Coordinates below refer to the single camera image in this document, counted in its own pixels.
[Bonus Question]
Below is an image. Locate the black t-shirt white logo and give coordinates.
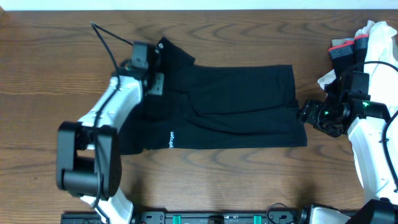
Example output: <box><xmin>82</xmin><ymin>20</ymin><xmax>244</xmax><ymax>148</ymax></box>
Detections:
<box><xmin>119</xmin><ymin>38</ymin><xmax>307</xmax><ymax>155</ymax></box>

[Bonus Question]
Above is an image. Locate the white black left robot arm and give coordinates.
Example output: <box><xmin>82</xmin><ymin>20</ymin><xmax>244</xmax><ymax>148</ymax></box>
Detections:
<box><xmin>56</xmin><ymin>68</ymin><xmax>165</xmax><ymax>223</ymax></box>

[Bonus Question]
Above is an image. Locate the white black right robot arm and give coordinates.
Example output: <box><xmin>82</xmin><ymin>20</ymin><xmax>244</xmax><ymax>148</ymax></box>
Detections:
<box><xmin>298</xmin><ymin>71</ymin><xmax>397</xmax><ymax>223</ymax></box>

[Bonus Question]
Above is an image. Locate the white crumpled garment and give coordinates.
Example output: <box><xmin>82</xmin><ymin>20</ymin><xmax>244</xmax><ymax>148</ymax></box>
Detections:
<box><xmin>318</xmin><ymin>21</ymin><xmax>397</xmax><ymax>126</ymax></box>

